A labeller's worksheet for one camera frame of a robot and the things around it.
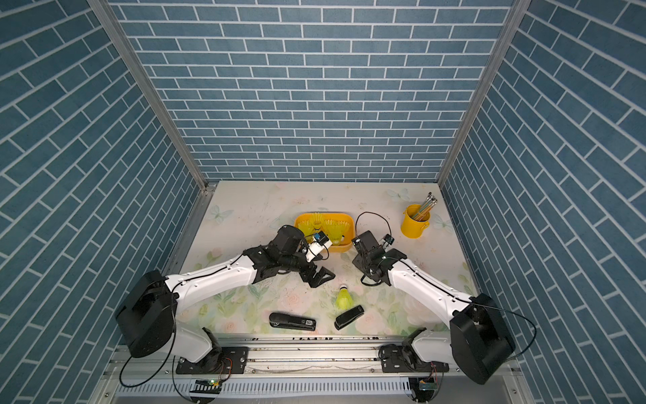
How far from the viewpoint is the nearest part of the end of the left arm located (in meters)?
0.61

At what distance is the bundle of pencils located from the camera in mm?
951

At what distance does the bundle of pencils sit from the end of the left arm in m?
0.44

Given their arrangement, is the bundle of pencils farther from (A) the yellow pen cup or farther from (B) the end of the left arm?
(B) the end of the left arm
